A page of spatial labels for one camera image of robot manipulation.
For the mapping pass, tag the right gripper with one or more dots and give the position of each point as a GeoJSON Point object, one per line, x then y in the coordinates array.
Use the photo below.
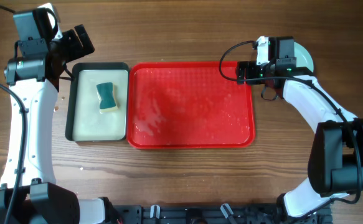
{"type": "Point", "coordinates": [251, 68]}

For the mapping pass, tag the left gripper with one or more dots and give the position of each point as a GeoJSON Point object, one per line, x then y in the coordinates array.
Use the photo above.
{"type": "Point", "coordinates": [71, 40]}

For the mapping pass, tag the pale green plate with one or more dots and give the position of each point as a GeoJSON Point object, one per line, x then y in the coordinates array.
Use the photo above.
{"type": "Point", "coordinates": [303, 58]}

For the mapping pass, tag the green yellow sponge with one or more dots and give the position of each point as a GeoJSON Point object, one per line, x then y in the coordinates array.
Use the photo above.
{"type": "Point", "coordinates": [106, 96]}

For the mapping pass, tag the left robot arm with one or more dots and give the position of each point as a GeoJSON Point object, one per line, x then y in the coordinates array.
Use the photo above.
{"type": "Point", "coordinates": [28, 189]}

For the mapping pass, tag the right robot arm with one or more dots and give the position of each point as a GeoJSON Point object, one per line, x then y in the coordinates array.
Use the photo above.
{"type": "Point", "coordinates": [335, 166]}

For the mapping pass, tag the black water tray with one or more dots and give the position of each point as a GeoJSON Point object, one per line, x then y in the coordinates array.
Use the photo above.
{"type": "Point", "coordinates": [84, 120]}

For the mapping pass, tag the red serving tray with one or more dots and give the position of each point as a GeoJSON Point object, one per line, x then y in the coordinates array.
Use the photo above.
{"type": "Point", "coordinates": [188, 105]}

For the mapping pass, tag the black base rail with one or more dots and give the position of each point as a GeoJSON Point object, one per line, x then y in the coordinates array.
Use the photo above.
{"type": "Point", "coordinates": [261, 213]}

